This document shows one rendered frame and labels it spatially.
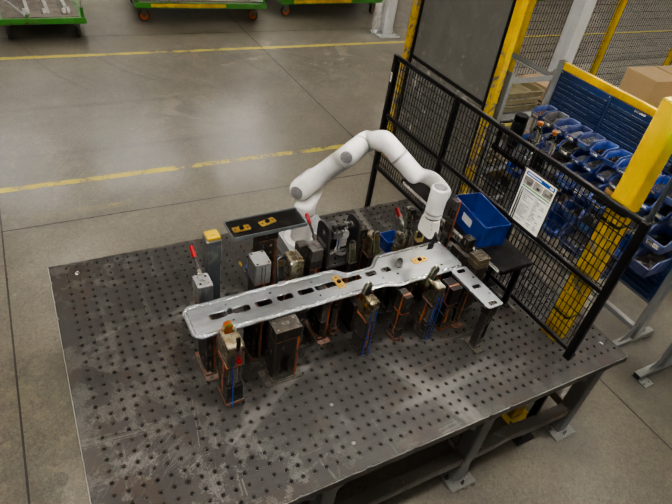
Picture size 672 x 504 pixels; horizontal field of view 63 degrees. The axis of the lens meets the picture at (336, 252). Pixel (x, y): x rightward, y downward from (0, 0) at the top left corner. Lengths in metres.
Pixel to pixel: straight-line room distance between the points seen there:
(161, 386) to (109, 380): 0.22
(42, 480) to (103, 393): 0.79
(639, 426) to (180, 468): 2.79
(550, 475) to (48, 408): 2.76
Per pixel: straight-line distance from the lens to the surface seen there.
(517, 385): 2.81
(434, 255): 2.85
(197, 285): 2.40
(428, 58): 5.17
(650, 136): 2.56
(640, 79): 6.52
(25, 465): 3.28
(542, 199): 2.88
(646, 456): 3.89
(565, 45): 6.70
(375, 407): 2.50
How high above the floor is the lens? 2.69
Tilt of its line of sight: 38 degrees down
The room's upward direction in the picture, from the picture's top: 10 degrees clockwise
